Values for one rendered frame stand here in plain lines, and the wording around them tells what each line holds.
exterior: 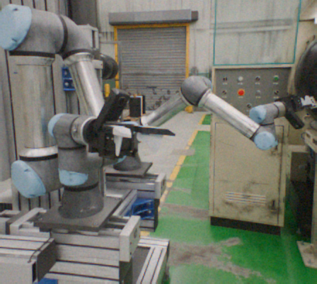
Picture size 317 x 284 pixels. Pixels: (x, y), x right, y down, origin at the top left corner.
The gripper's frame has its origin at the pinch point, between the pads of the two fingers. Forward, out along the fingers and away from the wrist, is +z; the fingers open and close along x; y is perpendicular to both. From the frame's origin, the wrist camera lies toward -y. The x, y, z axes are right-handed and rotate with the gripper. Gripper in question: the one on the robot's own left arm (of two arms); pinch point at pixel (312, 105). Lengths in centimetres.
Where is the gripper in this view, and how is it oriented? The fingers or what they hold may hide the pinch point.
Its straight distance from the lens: 162.2
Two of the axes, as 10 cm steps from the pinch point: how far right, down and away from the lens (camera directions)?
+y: -2.6, -9.6, 1.0
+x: -3.6, 1.9, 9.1
